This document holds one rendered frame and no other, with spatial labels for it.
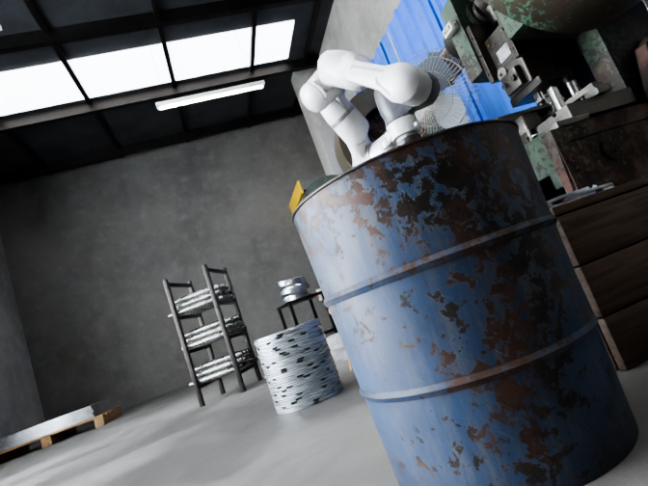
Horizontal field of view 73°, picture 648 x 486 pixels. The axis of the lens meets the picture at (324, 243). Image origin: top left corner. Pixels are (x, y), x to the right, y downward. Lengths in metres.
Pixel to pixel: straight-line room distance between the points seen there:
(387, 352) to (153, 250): 7.81
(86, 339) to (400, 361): 7.91
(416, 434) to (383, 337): 0.14
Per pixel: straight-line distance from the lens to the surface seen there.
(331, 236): 0.66
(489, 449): 0.65
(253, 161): 8.76
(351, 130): 1.61
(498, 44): 2.15
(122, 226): 8.56
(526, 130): 1.94
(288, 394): 1.80
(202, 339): 3.39
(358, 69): 1.31
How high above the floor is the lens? 0.30
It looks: 9 degrees up
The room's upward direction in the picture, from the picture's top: 20 degrees counter-clockwise
